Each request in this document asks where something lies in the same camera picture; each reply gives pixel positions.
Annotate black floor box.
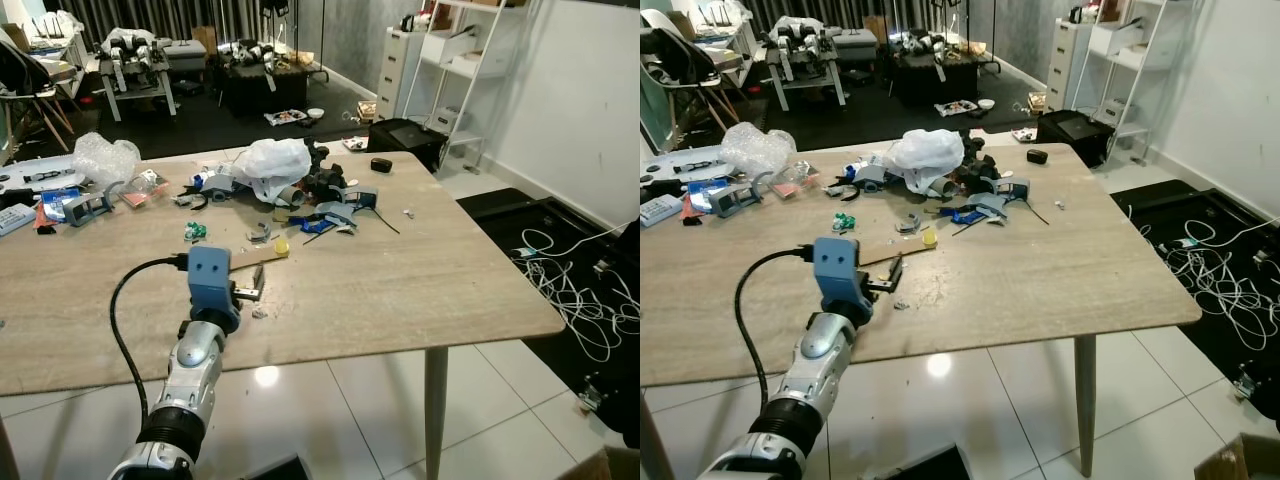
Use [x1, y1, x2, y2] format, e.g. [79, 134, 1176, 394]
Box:
[366, 117, 450, 174]
[1034, 107, 1118, 167]

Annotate striped grey curtain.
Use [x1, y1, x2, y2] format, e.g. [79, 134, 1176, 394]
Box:
[44, 0, 303, 43]

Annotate white plastic bag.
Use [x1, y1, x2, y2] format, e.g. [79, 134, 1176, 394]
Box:
[234, 138, 314, 206]
[884, 128, 967, 197]

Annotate brown cardboard box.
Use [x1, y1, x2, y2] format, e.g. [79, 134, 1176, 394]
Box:
[1194, 431, 1280, 480]
[558, 444, 641, 480]

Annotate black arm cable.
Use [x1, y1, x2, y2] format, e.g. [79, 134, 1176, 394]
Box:
[108, 254, 191, 426]
[734, 246, 817, 416]

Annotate white shelf rack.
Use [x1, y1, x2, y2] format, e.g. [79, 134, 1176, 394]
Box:
[399, 0, 532, 172]
[1084, 0, 1173, 162]

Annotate black low table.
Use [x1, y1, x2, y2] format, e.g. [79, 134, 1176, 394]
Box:
[214, 38, 328, 120]
[884, 28, 1003, 108]

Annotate grey blue gripper part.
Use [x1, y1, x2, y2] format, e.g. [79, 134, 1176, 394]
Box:
[61, 192, 114, 228]
[709, 182, 763, 218]

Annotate thin wooden stick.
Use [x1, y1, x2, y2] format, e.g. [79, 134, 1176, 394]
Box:
[860, 243, 938, 268]
[230, 247, 290, 272]

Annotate white floor cables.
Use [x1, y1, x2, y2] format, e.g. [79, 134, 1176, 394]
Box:
[1138, 213, 1280, 353]
[512, 226, 641, 363]

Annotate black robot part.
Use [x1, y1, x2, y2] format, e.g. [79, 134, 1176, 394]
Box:
[958, 134, 1003, 192]
[299, 144, 348, 202]

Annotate chair with black jacket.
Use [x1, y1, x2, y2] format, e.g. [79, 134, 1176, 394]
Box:
[0, 38, 77, 153]
[640, 26, 747, 133]

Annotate white flat device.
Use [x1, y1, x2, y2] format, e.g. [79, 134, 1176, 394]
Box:
[640, 147, 743, 188]
[0, 154, 93, 197]

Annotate black robot foot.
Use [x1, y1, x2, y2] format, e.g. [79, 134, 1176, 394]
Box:
[238, 454, 313, 480]
[873, 442, 973, 480]

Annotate white drawer cabinet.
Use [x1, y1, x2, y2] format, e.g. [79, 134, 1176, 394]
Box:
[377, 25, 427, 122]
[1044, 17, 1092, 112]

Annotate blue packet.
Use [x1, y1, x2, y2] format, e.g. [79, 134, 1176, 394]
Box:
[687, 179, 732, 214]
[41, 187, 82, 224]

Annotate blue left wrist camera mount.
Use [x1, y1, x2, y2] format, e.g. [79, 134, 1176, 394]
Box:
[811, 237, 872, 313]
[187, 245, 241, 317]

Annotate blue grey tool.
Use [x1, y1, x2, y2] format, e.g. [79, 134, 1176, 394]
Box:
[298, 203, 358, 238]
[943, 197, 1013, 228]

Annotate black floor mat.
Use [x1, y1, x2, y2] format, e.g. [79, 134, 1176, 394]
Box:
[1109, 178, 1280, 373]
[454, 187, 641, 383]

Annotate grey table leg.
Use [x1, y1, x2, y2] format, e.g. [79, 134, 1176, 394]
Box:
[1073, 334, 1098, 480]
[424, 344, 450, 480]

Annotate clear bubble wrap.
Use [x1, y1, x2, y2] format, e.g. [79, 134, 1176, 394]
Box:
[719, 121, 797, 181]
[71, 131, 142, 192]

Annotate white workbench with robot parts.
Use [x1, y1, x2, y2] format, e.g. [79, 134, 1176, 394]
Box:
[97, 27, 183, 123]
[764, 14, 853, 112]

